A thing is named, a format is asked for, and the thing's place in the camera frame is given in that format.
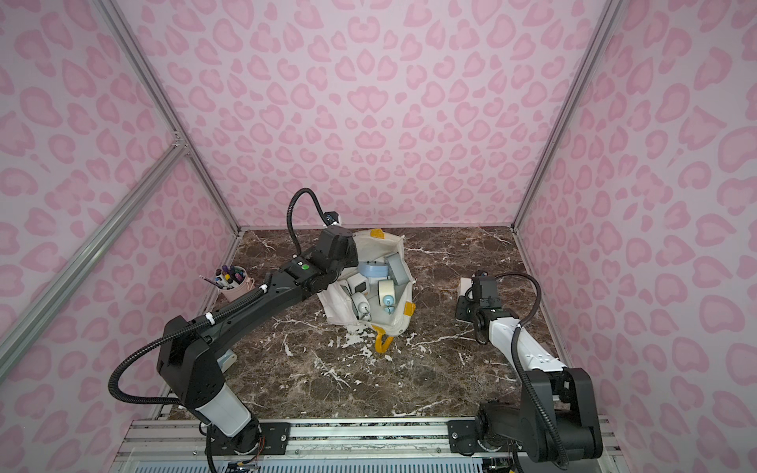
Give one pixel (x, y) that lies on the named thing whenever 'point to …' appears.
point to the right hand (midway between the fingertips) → (466, 303)
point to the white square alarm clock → (464, 285)
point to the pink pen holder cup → (233, 281)
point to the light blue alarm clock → (375, 269)
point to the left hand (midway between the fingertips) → (351, 243)
